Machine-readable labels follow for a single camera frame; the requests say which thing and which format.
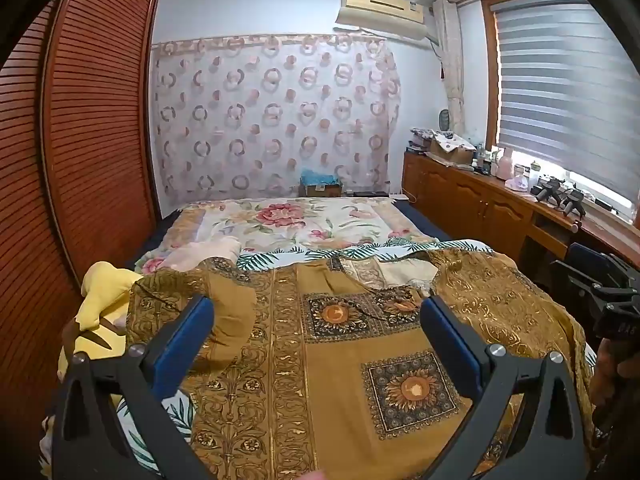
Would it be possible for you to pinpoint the wooden louvred wardrobe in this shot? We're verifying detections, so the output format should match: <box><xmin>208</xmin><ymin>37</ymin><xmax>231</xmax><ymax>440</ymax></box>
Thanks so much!
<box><xmin>0</xmin><ymin>0</ymin><xmax>163</xmax><ymax>411</ymax></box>

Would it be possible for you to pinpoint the wooden window frame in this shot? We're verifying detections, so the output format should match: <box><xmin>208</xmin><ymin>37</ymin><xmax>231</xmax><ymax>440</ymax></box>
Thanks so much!
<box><xmin>480</xmin><ymin>0</ymin><xmax>640</xmax><ymax>231</ymax></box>

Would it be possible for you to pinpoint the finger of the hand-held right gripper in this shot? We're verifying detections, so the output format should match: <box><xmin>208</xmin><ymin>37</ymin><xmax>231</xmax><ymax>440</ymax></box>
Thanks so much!
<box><xmin>550</xmin><ymin>242</ymin><xmax>626</xmax><ymax>306</ymax></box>

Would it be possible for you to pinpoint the striped window blind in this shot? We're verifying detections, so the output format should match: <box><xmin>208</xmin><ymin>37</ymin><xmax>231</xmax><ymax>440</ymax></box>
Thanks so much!
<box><xmin>492</xmin><ymin>0</ymin><xmax>640</xmax><ymax>211</ymax></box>

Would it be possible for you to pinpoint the wooden sideboard cabinet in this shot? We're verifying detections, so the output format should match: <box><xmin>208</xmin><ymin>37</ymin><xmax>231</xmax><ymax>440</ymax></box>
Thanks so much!
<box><xmin>402</xmin><ymin>152</ymin><xmax>640</xmax><ymax>281</ymax></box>

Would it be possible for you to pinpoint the palm leaf print blanket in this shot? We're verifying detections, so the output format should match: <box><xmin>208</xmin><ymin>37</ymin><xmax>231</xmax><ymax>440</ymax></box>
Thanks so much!
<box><xmin>40</xmin><ymin>237</ymin><xmax>496</xmax><ymax>480</ymax></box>

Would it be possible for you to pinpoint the ring patterned sheer wall cloth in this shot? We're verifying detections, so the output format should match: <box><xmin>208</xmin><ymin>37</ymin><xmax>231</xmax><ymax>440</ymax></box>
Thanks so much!
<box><xmin>150</xmin><ymin>32</ymin><xmax>403</xmax><ymax>208</ymax></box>

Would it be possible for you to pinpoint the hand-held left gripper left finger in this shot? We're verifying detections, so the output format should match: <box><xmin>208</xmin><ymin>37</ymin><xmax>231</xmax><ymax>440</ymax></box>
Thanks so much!
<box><xmin>50</xmin><ymin>294</ymin><xmax>216</xmax><ymax>480</ymax></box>

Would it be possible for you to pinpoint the cardboard box with blue cloth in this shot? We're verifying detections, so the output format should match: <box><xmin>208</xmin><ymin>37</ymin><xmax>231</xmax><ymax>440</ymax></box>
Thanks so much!
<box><xmin>299</xmin><ymin>170</ymin><xmax>345</xmax><ymax>198</ymax></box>

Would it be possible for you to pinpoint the wall air conditioner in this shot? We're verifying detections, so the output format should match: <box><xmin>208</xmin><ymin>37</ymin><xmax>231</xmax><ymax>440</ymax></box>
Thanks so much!
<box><xmin>334</xmin><ymin>0</ymin><xmax>431</xmax><ymax>41</ymax></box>

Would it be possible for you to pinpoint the person's right hand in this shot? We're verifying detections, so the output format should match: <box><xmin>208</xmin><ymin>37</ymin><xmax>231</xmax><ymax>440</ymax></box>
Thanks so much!
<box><xmin>590</xmin><ymin>337</ymin><xmax>631</xmax><ymax>413</ymax></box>

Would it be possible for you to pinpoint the yellow plush toy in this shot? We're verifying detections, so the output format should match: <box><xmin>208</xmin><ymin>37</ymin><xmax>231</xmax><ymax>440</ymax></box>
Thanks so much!
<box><xmin>57</xmin><ymin>261</ymin><xmax>146</xmax><ymax>411</ymax></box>

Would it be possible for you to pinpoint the beige tied curtain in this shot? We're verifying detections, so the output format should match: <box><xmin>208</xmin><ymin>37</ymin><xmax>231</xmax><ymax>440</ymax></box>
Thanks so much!
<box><xmin>432</xmin><ymin>0</ymin><xmax>468</xmax><ymax>136</ymax></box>

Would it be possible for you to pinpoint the pink jar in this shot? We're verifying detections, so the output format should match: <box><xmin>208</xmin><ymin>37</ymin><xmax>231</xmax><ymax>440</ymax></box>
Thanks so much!
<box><xmin>495</xmin><ymin>147</ymin><xmax>516</xmax><ymax>181</ymax></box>

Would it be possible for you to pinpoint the gold patterned garment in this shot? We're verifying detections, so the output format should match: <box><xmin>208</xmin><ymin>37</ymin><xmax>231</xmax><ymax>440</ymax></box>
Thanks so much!
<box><xmin>125</xmin><ymin>247</ymin><xmax>598</xmax><ymax>480</ymax></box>

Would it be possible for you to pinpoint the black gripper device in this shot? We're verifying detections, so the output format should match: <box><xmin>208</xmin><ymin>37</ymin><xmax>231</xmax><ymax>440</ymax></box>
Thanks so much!
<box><xmin>560</xmin><ymin>187</ymin><xmax>586</xmax><ymax>218</ymax></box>
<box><xmin>530</xmin><ymin>177</ymin><xmax>563</xmax><ymax>208</ymax></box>

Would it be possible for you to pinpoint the pale pink cloth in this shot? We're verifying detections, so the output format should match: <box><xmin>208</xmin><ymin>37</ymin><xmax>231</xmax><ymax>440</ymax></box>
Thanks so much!
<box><xmin>165</xmin><ymin>237</ymin><xmax>243</xmax><ymax>271</ymax></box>

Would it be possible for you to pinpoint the open cardboard box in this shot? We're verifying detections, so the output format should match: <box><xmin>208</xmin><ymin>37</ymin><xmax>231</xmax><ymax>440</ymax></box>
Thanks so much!
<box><xmin>430</xmin><ymin>132</ymin><xmax>476</xmax><ymax>166</ymax></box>

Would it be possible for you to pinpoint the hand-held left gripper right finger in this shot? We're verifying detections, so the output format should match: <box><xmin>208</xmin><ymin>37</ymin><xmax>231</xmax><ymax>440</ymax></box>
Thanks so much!
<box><xmin>419</xmin><ymin>295</ymin><xmax>588</xmax><ymax>480</ymax></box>

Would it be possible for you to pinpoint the floral blanket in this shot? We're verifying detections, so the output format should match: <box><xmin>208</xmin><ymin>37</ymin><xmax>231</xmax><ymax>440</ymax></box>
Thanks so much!
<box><xmin>135</xmin><ymin>197</ymin><xmax>441</xmax><ymax>276</ymax></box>

